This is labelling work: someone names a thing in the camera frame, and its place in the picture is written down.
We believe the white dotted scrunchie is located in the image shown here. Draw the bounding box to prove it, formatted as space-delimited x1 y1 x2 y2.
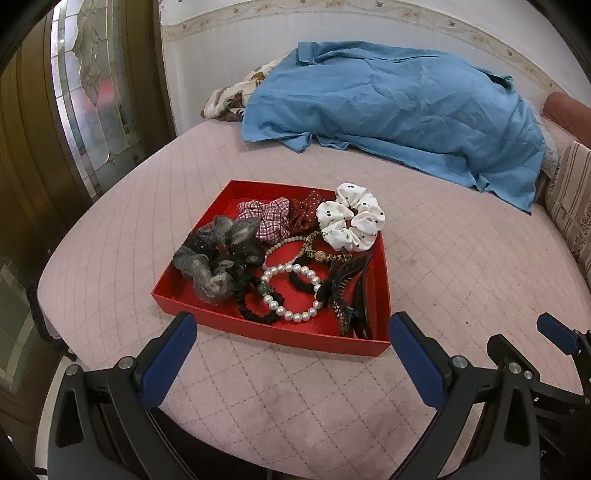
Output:
316 183 386 252

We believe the black hair tie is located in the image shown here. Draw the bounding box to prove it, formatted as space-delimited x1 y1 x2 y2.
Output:
236 286 280 325
289 262 326 295

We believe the large pearl bracelet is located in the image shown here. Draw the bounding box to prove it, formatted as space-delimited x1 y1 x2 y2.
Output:
260 264 324 324

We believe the black hair claw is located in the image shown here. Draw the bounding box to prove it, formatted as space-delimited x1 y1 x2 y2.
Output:
316 253 372 337

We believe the red white plaid scrunchie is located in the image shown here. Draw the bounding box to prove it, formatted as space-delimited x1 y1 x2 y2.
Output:
238 198 291 243

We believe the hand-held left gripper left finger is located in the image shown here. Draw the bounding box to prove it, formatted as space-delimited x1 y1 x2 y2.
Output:
48 311 199 480

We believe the wooden door with stained glass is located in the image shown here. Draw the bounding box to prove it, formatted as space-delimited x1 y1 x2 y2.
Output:
0 0 176 416

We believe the dark red dotted scrunchie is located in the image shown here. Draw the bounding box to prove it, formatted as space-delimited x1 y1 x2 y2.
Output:
287 194 326 234

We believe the blue cloth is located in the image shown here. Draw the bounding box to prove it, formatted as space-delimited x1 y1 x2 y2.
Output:
241 41 546 214

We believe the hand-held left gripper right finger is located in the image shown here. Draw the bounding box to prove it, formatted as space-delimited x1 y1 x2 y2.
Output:
389 311 541 480

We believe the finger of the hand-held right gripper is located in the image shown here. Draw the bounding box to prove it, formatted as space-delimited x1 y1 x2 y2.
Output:
487 335 591 414
537 313 591 356

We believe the floral cloth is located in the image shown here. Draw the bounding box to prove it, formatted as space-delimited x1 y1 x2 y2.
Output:
201 60 278 123

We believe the dark brown hair clip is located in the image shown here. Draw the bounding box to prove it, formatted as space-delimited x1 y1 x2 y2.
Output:
347 265 376 340

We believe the red tray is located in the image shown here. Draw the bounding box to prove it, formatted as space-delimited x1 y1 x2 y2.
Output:
151 180 392 358

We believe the pink quilted bed cover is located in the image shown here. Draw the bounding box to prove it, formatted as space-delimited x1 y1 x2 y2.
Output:
39 119 591 467

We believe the striped pillow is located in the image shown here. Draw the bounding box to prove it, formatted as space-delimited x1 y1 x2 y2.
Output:
544 141 591 278

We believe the small pearl bracelet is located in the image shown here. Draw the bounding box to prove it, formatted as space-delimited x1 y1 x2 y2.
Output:
262 235 308 273

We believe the grey sheer scrunchie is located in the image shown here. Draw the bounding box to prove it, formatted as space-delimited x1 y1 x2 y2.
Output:
173 216 266 305

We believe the reddish bolster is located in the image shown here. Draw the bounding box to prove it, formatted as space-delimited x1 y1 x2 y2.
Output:
542 91 591 151

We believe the gold beaded bracelet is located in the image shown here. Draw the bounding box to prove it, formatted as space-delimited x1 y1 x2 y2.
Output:
300 231 354 264

